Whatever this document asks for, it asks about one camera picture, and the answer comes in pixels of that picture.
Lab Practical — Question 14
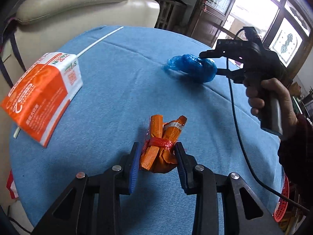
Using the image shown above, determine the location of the blue plastic bag ball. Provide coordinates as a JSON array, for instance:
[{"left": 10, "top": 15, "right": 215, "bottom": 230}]
[{"left": 165, "top": 54, "right": 218, "bottom": 83}]

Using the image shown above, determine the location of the orange wrapper bundle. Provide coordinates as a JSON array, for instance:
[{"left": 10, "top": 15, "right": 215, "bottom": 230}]
[{"left": 139, "top": 115, "right": 187, "bottom": 174}]

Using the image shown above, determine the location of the person's right hand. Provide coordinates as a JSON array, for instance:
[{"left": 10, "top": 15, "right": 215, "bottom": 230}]
[{"left": 244, "top": 78, "right": 298, "bottom": 141}]

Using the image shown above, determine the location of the blue tablecloth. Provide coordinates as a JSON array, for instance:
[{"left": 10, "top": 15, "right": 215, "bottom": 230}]
[{"left": 10, "top": 26, "right": 283, "bottom": 225}]

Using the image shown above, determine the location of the red mesh waste basket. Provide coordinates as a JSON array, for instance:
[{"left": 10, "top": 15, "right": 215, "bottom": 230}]
[{"left": 273, "top": 175, "right": 289, "bottom": 223}]

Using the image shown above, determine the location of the orange white carton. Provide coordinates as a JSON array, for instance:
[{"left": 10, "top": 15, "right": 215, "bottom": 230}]
[{"left": 1, "top": 52, "right": 83, "bottom": 147}]

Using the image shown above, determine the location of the white plastic straw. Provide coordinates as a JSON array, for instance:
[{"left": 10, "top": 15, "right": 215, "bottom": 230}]
[{"left": 13, "top": 26, "right": 124, "bottom": 138}]

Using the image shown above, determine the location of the beige leather sofa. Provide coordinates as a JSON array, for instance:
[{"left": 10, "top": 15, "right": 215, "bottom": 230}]
[{"left": 0, "top": 0, "right": 161, "bottom": 201}]

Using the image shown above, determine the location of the black cable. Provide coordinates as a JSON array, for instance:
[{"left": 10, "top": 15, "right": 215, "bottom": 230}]
[{"left": 226, "top": 26, "right": 311, "bottom": 213}]

